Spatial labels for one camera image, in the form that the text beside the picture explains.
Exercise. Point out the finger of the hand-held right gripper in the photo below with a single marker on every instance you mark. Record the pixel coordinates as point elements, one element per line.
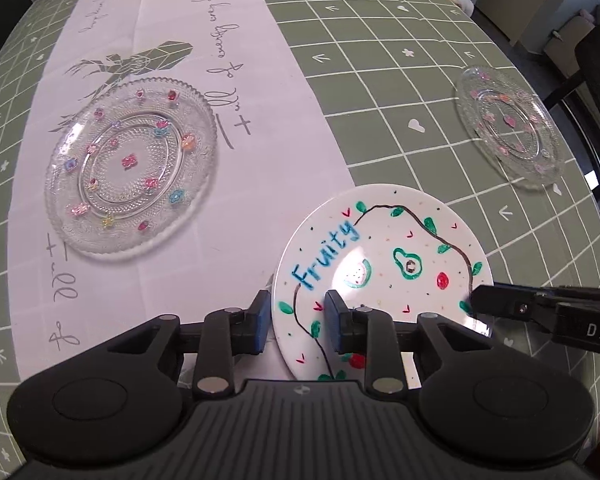
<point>505,302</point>

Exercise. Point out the cream door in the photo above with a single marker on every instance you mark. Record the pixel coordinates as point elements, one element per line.
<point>530,0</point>

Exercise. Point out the white fruit-print plate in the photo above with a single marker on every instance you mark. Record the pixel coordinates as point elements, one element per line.
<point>405,230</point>

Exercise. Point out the white printed table runner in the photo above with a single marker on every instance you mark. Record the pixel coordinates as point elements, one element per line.
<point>280,160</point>

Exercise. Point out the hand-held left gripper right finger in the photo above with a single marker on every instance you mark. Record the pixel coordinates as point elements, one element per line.
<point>336,322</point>

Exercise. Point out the clear glass flower plate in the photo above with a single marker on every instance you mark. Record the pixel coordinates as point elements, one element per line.
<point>130,162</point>
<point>510,125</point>

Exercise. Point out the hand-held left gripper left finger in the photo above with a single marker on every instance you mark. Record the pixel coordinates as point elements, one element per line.
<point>261,322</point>

